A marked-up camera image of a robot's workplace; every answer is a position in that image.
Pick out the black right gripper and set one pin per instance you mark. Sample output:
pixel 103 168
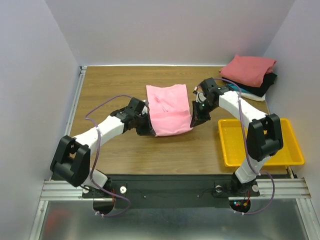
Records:
pixel 198 116

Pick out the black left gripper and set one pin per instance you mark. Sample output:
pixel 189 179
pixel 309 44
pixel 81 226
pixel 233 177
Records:
pixel 148 130

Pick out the light pink t-shirt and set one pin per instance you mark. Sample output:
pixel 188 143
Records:
pixel 169 110

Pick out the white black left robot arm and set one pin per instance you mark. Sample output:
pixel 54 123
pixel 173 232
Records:
pixel 76 157

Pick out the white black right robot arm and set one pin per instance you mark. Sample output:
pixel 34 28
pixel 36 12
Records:
pixel 261 132

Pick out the yellow plastic tray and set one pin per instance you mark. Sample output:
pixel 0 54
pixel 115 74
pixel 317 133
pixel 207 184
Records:
pixel 233 151

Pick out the folded teal t-shirt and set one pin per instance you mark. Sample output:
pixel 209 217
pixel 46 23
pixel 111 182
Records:
pixel 238 88

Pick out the folded black t-shirt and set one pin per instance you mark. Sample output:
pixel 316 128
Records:
pixel 268 80

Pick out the folded salmon red t-shirt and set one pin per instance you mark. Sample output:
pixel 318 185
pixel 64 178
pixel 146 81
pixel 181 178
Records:
pixel 248 70

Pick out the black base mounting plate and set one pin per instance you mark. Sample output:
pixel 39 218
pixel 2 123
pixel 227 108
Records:
pixel 170 192

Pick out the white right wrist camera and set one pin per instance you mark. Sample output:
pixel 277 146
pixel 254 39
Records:
pixel 199 95

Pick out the aluminium left side rail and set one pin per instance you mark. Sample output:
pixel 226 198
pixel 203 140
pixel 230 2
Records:
pixel 75 101

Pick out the aluminium front frame rail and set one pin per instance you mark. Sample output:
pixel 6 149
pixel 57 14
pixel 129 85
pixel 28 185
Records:
pixel 295 188

